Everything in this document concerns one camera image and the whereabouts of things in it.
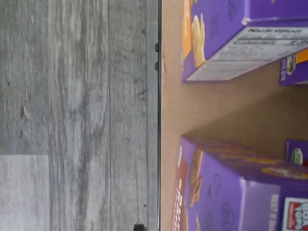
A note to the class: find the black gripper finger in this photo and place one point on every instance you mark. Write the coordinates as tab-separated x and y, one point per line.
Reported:
139	227

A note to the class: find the purple Annie's box brown label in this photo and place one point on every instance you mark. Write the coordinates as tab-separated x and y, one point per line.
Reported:
216	192
298	149

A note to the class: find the brown wooden shelf board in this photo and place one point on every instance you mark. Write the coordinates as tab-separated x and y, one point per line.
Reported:
173	108

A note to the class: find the purple Annie's box yellow label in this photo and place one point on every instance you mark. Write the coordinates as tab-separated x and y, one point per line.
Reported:
221	36
293	74

